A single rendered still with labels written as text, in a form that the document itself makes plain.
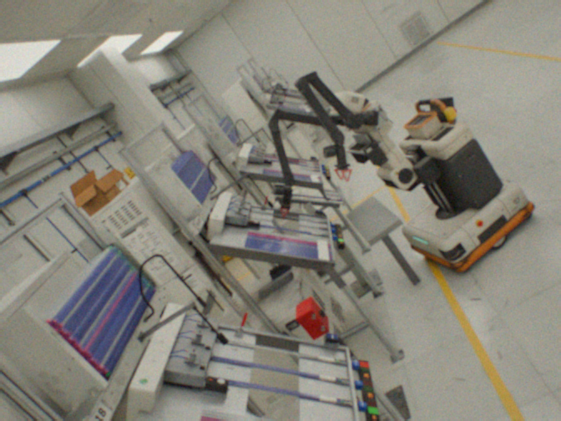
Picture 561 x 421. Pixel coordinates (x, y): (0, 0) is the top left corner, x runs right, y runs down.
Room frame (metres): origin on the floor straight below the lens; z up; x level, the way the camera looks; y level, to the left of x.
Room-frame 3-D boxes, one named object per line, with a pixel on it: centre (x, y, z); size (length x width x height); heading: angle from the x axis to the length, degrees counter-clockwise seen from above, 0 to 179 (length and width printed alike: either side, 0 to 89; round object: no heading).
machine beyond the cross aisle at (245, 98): (7.84, -0.76, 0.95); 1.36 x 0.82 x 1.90; 76
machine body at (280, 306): (3.00, 0.47, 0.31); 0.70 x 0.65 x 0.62; 166
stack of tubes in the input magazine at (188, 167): (3.03, 0.34, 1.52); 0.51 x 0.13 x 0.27; 166
